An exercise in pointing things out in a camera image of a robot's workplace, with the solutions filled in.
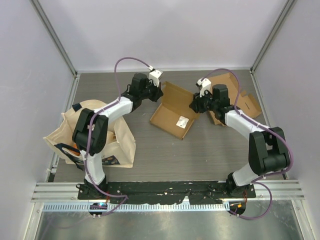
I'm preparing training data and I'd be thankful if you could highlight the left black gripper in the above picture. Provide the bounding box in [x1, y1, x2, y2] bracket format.
[140, 79, 164, 103]

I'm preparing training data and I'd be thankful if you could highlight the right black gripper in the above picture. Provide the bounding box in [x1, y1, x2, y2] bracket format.
[189, 88, 218, 114]

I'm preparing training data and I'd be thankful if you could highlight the small white plastic packet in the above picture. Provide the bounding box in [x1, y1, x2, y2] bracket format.
[176, 115, 189, 129]

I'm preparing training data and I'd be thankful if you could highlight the brown cardboard box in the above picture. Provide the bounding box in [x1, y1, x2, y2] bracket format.
[208, 73, 262, 119]
[150, 81, 200, 140]

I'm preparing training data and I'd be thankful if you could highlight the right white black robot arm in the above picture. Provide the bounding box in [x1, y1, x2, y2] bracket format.
[189, 83, 291, 198]

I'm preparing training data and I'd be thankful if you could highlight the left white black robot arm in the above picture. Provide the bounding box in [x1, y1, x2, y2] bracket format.
[72, 69, 164, 200]

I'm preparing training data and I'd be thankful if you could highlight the beige canvas tote bag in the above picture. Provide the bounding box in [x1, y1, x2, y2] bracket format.
[43, 99, 136, 170]

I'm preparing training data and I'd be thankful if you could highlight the orange item in bag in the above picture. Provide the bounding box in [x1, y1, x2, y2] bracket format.
[70, 143, 80, 156]

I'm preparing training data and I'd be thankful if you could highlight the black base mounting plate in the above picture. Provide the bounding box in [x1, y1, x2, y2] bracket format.
[76, 181, 256, 205]

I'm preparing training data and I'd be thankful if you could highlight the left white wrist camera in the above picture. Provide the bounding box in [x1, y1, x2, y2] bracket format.
[148, 65, 163, 87]

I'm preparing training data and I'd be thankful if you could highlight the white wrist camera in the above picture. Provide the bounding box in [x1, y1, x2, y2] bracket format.
[196, 78, 212, 97]
[148, 65, 163, 87]

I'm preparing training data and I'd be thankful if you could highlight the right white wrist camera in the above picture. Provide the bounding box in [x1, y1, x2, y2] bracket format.
[196, 78, 212, 97]

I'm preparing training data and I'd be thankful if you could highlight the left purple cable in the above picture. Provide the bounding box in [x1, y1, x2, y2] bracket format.
[83, 56, 153, 217]

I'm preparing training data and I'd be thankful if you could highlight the aluminium front rail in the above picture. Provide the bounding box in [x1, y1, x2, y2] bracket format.
[31, 180, 305, 203]

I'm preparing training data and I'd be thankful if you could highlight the white slotted cable duct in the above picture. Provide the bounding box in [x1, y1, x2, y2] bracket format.
[42, 201, 230, 213]

